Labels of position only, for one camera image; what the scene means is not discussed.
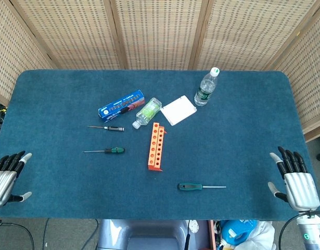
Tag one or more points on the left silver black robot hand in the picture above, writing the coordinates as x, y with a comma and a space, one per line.
3, 182

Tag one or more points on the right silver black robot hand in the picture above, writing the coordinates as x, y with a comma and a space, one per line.
301, 190

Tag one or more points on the teal black large screwdriver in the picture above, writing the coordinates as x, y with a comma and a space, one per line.
189, 186

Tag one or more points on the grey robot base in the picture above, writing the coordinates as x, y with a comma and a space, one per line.
146, 235

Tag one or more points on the green black small screwdriver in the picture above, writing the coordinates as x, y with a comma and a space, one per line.
115, 150

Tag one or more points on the black precision screwdriver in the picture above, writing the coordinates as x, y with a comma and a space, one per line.
114, 128

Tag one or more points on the orange test tube rack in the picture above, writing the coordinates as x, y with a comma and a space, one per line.
155, 153

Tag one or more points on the blue carpet table mat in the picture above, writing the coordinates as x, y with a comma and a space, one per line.
71, 182

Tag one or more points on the blue white floor object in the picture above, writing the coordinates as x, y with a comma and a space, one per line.
233, 231

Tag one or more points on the reddish brown box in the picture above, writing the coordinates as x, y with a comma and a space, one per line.
212, 234

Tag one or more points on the white round perforated disc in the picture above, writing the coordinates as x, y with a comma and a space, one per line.
194, 226

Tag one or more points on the tall clear water bottle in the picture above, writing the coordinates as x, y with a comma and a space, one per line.
204, 91

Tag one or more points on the blue cookie box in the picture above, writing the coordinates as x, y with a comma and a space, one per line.
120, 105

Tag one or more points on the small bottle green label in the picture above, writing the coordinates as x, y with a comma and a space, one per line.
148, 112

